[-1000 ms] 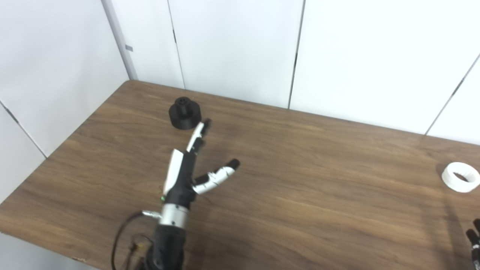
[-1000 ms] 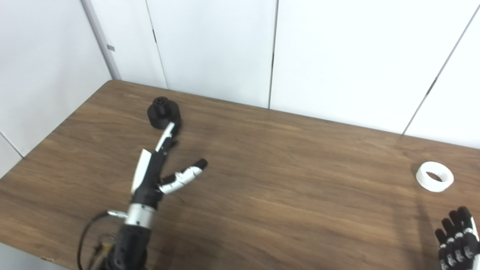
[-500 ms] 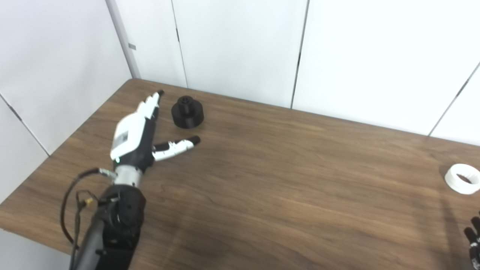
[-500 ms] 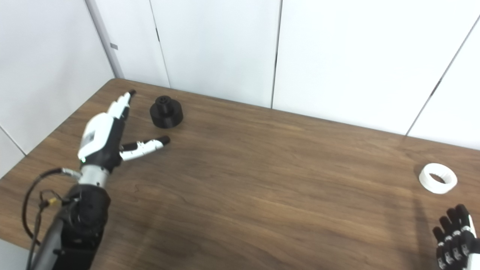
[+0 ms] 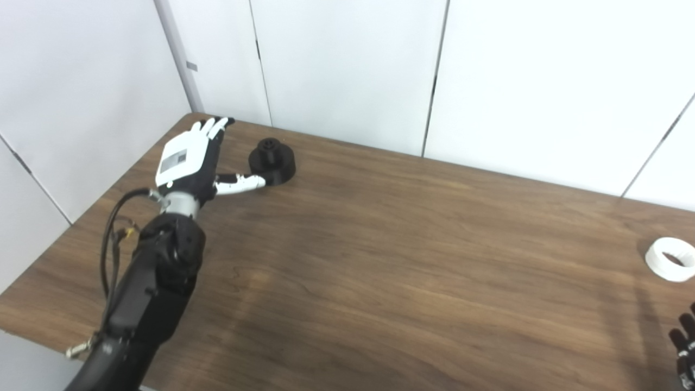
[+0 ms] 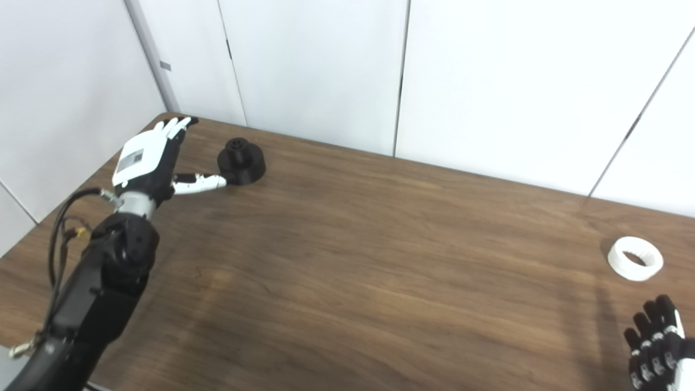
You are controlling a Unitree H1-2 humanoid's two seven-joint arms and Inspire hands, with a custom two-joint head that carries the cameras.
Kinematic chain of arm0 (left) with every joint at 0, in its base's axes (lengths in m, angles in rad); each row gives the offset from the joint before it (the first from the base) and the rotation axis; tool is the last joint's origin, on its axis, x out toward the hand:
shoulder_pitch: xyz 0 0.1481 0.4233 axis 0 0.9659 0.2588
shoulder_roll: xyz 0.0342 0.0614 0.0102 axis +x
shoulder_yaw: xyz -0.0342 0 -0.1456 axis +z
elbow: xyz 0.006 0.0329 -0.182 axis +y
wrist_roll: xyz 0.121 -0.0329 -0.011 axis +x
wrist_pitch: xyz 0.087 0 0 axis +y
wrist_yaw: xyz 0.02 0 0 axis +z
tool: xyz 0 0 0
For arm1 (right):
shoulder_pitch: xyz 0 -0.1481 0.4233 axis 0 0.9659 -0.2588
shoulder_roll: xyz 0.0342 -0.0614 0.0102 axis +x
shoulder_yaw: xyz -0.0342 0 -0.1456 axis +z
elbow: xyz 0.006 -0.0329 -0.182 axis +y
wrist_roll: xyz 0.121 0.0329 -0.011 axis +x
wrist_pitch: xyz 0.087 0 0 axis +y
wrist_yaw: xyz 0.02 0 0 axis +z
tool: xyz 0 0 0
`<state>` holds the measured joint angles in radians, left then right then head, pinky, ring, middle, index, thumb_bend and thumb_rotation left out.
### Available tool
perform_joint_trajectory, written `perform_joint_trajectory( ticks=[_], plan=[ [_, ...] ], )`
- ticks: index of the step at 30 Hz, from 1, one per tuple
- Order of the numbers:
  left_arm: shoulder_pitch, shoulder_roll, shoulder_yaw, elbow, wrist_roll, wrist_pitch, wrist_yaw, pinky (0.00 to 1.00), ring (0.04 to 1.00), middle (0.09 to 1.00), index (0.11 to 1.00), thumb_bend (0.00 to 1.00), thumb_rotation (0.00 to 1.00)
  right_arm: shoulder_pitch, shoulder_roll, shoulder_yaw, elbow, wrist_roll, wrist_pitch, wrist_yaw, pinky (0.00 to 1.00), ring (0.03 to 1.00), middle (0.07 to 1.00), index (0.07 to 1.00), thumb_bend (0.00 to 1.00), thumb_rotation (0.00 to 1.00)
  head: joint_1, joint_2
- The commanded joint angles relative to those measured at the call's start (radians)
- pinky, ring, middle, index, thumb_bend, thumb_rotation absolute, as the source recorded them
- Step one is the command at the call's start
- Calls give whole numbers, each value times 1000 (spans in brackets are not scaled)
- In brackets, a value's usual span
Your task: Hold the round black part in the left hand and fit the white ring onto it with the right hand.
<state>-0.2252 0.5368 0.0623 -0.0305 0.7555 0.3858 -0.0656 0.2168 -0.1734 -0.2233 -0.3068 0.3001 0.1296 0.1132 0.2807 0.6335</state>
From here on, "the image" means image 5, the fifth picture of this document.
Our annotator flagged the white toothed plastic ring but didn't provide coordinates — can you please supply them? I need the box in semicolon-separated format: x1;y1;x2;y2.
645;237;695;283

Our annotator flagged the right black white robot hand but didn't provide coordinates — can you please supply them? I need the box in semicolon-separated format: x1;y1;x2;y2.
669;303;695;391

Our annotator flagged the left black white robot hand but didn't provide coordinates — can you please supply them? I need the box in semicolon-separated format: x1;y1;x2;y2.
155;116;267;207

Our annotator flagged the gray wall corner post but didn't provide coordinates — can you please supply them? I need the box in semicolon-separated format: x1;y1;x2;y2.
154;0;205;113

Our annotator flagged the round black plastic part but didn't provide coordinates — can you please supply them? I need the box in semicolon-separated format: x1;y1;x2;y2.
248;138;297;187

